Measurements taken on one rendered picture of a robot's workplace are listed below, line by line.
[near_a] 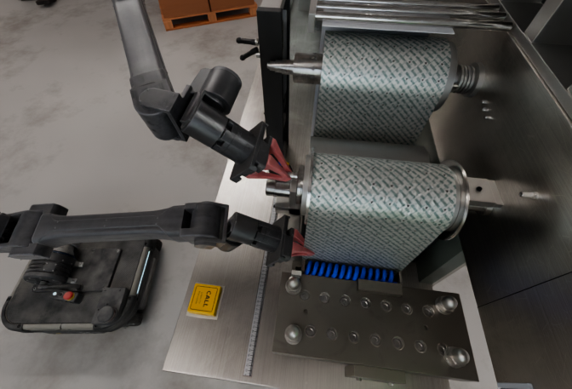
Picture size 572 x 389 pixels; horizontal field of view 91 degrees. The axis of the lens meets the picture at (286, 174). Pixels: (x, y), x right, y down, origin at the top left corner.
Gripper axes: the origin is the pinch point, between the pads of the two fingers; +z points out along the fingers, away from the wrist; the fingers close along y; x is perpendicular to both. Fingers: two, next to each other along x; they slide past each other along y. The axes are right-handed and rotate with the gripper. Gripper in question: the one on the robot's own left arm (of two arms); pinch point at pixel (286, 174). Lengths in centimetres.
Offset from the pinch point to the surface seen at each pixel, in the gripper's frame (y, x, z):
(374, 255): 6.8, 0.6, 26.5
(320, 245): 7.1, -5.6, 16.2
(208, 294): 16.9, -37.5, 9.1
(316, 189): 4.2, 6.0, 2.4
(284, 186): -2.4, -6.6, 5.0
